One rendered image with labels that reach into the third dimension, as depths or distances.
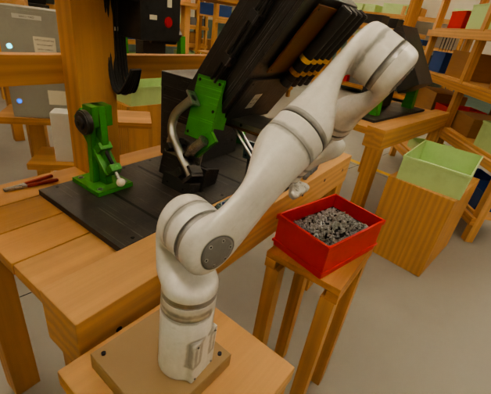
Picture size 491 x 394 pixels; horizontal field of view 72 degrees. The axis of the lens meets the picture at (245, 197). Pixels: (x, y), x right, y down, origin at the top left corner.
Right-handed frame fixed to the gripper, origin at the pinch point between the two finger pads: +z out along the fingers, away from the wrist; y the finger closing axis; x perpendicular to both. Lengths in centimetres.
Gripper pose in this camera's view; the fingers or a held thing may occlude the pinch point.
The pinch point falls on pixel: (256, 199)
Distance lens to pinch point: 107.7
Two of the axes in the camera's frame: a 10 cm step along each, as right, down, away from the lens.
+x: 5.8, 8.1, -1.2
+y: -5.9, 3.1, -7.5
